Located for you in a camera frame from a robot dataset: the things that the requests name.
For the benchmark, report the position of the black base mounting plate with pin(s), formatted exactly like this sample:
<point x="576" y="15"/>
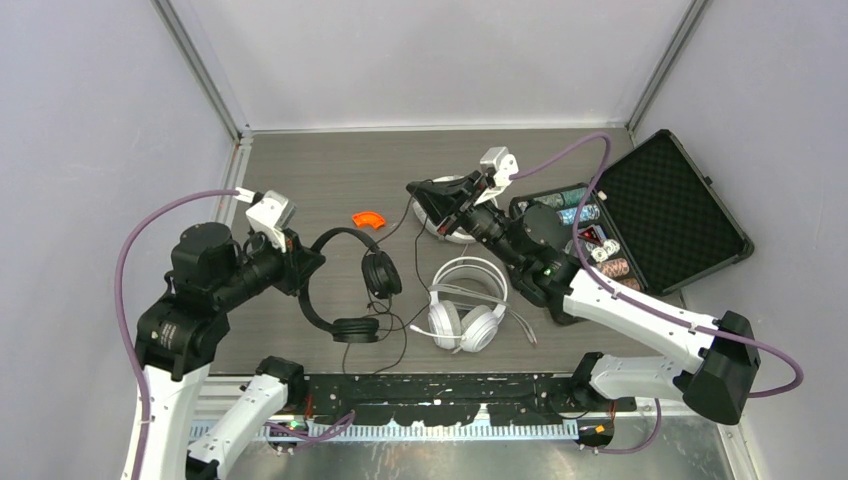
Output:
<point x="509" y="399"/>

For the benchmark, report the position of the large white grey headphones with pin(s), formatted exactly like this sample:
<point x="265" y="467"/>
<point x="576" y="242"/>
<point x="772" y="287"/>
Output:
<point x="452" y="204"/>

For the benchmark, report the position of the orange curved plastic piece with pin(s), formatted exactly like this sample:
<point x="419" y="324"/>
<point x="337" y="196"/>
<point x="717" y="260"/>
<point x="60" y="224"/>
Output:
<point x="369" y="220"/>

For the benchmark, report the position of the white ten poker chip stack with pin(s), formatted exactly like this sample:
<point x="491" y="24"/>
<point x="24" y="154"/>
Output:
<point x="608" y="249"/>

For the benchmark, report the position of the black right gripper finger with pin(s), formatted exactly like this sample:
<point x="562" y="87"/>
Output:
<point x="470" y="186"/>
<point x="443" y="212"/>

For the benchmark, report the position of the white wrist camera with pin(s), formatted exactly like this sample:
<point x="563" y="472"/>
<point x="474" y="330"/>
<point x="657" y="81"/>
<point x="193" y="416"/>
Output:
<point x="269" y="213"/>
<point x="497" y="165"/>

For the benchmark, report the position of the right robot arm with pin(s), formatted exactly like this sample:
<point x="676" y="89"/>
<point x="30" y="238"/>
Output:
<point x="707" y="363"/>

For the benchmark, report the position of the small white headphones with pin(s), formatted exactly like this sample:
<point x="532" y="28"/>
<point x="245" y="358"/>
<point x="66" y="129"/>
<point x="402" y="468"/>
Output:
<point x="468" y="299"/>

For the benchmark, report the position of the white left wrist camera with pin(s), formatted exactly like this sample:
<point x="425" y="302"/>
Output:
<point x="269" y="213"/>

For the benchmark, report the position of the red black triangular button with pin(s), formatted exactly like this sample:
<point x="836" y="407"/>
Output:
<point x="592" y="234"/>

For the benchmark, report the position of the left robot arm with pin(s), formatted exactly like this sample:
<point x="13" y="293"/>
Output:
<point x="177" y="340"/>

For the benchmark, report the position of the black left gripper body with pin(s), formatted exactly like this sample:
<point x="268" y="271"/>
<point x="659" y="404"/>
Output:
<point x="284" y="267"/>

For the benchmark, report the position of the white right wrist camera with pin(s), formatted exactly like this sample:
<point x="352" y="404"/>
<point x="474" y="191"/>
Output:
<point x="497" y="165"/>

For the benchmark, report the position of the black poker chip case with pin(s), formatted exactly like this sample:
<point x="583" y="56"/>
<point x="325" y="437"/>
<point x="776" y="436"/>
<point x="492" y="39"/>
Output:
<point x="672" y="227"/>

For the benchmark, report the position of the blue poker chip row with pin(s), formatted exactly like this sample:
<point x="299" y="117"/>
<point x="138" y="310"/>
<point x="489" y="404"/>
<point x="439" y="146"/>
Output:
<point x="565" y="203"/>

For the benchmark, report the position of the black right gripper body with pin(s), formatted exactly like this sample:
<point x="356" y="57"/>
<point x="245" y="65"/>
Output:
<point x="485" y="223"/>

